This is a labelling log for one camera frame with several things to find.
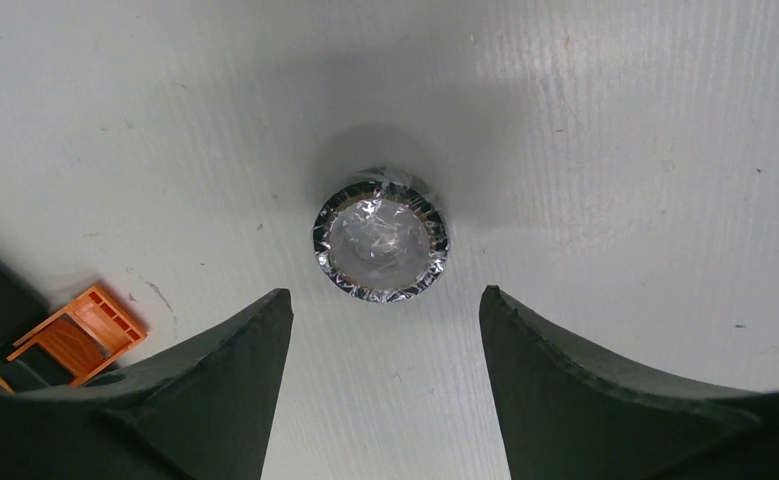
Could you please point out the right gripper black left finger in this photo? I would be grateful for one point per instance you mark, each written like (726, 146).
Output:
(201, 409)

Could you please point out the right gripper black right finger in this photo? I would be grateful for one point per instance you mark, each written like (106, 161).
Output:
(571, 409)

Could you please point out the black plastic tool case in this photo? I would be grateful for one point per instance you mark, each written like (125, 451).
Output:
(71, 346)

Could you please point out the silver measuring tape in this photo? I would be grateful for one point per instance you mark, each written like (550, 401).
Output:
(382, 238)

